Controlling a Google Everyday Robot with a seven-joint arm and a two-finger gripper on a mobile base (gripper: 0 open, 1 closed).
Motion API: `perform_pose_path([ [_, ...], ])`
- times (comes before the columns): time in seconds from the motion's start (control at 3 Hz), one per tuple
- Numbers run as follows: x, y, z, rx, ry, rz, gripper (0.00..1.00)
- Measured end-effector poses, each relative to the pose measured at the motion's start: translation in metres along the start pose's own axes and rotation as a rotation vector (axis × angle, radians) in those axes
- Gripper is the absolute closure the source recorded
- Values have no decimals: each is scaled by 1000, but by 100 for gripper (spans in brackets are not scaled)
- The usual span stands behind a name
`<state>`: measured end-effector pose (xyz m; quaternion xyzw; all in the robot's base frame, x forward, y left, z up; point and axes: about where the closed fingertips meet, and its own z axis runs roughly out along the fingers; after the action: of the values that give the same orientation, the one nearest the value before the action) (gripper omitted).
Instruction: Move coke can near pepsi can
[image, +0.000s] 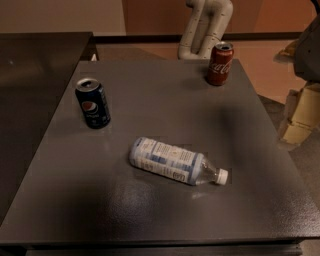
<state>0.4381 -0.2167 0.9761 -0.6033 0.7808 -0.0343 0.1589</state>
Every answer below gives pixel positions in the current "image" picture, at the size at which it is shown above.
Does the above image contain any blue pepsi can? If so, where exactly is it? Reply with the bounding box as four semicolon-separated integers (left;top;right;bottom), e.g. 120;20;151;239
75;78;111;129

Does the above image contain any clear plastic water bottle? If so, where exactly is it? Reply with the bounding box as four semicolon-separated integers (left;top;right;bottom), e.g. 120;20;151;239
129;137;228;186

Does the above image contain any red coke can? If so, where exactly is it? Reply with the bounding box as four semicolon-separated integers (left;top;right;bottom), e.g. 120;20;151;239
207;41;234;86

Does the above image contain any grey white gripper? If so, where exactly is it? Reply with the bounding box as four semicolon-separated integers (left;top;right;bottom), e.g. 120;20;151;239
278;14;320;146

